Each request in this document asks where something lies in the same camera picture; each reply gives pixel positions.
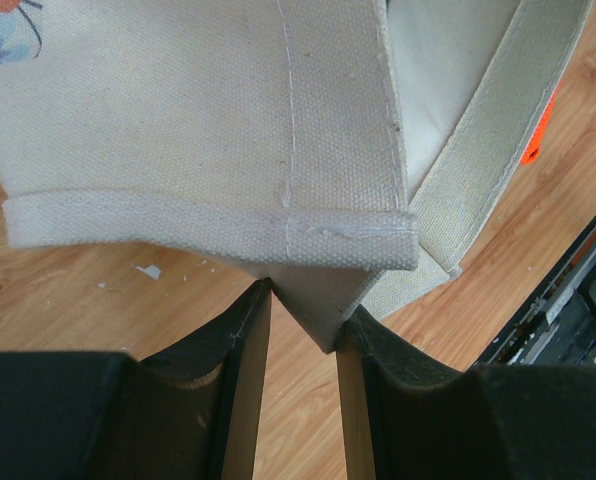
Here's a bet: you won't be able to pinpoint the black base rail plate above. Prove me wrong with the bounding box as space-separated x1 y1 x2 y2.
473 214 596 377

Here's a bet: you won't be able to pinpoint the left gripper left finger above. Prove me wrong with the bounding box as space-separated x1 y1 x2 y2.
0 280 271 479

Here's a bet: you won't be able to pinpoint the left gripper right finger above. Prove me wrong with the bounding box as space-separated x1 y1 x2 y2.
335 308 596 479

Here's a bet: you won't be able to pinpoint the canvas tote bag orange handles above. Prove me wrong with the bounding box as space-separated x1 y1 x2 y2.
0 1 591 352

